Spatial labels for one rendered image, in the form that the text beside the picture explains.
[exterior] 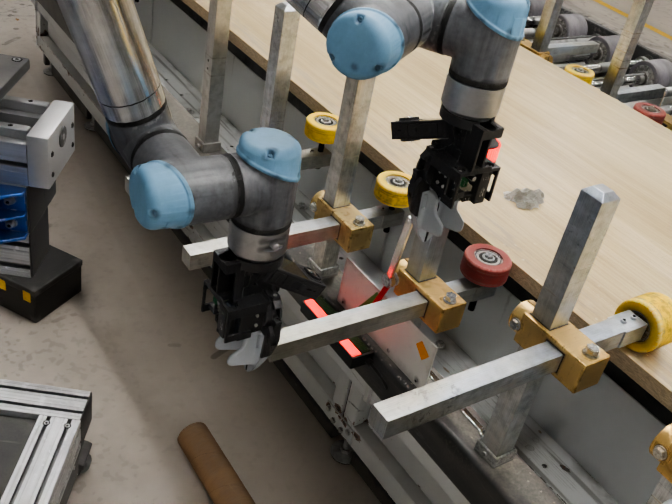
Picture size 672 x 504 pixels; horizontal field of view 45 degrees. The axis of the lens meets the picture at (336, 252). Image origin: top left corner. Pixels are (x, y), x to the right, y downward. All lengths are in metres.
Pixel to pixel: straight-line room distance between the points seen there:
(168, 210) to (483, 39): 0.41
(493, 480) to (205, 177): 0.65
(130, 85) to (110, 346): 1.53
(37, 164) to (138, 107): 0.39
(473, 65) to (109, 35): 0.42
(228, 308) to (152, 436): 1.17
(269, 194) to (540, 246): 0.63
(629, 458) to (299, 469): 0.98
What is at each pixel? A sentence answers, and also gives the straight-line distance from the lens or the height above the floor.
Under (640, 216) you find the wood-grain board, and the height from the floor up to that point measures 0.90.
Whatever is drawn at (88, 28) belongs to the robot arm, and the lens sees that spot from 0.91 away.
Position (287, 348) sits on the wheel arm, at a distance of 1.14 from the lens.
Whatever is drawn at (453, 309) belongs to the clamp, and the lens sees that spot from 1.26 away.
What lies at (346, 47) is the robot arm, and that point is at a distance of 0.89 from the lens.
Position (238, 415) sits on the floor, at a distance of 2.22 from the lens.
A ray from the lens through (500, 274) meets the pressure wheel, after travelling 1.31.
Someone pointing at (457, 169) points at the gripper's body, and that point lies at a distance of 1.05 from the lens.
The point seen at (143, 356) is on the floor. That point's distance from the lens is 2.36.
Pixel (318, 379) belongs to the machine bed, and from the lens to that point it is 2.11.
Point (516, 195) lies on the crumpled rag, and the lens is 1.54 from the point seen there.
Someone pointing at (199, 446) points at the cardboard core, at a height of 0.08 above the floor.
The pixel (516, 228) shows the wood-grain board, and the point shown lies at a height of 0.90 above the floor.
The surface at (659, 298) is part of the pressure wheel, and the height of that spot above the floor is 0.98.
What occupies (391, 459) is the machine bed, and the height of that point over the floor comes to 0.17.
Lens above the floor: 1.60
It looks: 34 degrees down
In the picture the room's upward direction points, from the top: 12 degrees clockwise
